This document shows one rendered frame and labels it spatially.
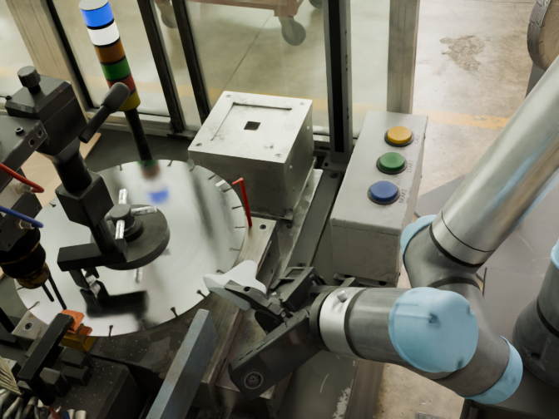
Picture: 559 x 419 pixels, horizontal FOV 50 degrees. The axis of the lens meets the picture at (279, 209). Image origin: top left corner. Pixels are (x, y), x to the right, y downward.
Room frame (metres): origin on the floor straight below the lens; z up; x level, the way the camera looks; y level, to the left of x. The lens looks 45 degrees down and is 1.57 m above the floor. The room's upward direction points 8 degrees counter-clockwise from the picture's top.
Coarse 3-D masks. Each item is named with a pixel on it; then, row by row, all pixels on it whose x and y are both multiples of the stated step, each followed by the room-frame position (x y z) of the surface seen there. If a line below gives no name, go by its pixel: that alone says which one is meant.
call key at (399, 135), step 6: (396, 126) 0.81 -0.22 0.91; (402, 126) 0.81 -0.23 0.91; (390, 132) 0.80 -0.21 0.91; (396, 132) 0.79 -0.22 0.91; (402, 132) 0.79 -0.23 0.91; (408, 132) 0.79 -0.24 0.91; (390, 138) 0.78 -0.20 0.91; (396, 138) 0.78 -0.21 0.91; (402, 138) 0.78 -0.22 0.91; (408, 138) 0.78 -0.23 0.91
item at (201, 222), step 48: (144, 192) 0.69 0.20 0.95; (192, 192) 0.67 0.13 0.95; (48, 240) 0.62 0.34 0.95; (192, 240) 0.57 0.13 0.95; (240, 240) 0.56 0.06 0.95; (48, 288) 0.53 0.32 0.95; (96, 288) 0.51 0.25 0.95; (144, 288) 0.50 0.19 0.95; (192, 288) 0.49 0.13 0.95; (96, 336) 0.44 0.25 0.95
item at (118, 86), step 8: (112, 88) 0.56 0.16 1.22; (120, 88) 0.56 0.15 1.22; (128, 88) 0.56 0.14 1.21; (104, 96) 0.55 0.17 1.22; (112, 96) 0.55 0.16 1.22; (120, 96) 0.55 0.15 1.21; (128, 96) 0.56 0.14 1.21; (104, 104) 0.54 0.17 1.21; (112, 104) 0.54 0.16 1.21; (120, 104) 0.54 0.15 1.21; (96, 112) 0.53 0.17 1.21; (104, 112) 0.53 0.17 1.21; (112, 112) 0.54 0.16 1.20; (96, 120) 0.52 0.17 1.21; (104, 120) 0.53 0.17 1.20; (88, 128) 0.51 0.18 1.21; (96, 128) 0.52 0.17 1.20; (80, 136) 0.50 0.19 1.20; (88, 136) 0.50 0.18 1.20
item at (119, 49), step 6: (114, 42) 0.89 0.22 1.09; (120, 42) 0.90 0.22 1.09; (96, 48) 0.89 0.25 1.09; (102, 48) 0.88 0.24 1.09; (108, 48) 0.88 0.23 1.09; (114, 48) 0.89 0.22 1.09; (120, 48) 0.90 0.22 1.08; (96, 54) 0.89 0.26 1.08; (102, 54) 0.88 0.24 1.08; (108, 54) 0.88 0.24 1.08; (114, 54) 0.88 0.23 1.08; (120, 54) 0.89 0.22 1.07; (102, 60) 0.89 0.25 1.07; (108, 60) 0.88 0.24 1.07; (114, 60) 0.88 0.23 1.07
